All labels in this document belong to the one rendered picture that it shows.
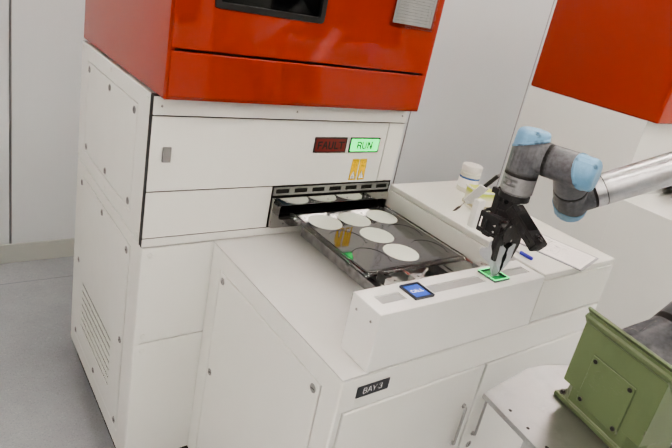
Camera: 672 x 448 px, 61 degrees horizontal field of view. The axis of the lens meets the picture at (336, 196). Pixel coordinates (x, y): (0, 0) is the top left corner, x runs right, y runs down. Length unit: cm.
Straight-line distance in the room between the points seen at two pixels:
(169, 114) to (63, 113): 155
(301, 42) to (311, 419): 90
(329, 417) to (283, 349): 20
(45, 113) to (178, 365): 152
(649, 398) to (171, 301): 117
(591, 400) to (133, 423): 126
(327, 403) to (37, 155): 210
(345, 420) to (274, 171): 71
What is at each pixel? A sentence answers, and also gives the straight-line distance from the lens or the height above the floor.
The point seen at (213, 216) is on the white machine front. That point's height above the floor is 89.
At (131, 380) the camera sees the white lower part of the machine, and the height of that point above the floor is 40.
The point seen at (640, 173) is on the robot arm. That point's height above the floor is 128.
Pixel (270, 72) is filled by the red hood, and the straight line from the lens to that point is 147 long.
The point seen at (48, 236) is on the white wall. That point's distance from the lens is 317.
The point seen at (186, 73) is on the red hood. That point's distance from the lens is 138.
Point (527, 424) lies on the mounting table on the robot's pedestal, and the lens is 126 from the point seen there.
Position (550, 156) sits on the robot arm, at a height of 129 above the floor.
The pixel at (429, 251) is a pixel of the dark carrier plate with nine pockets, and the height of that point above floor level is 90.
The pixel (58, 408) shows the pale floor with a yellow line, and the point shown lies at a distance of 233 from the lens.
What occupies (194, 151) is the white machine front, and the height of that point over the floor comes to 108.
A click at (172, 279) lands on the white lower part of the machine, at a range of 164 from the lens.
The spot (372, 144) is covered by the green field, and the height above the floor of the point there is 110.
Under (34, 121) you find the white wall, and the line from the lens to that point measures 295.
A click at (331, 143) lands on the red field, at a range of 170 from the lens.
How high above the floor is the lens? 154
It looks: 20 degrees down
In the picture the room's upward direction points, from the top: 12 degrees clockwise
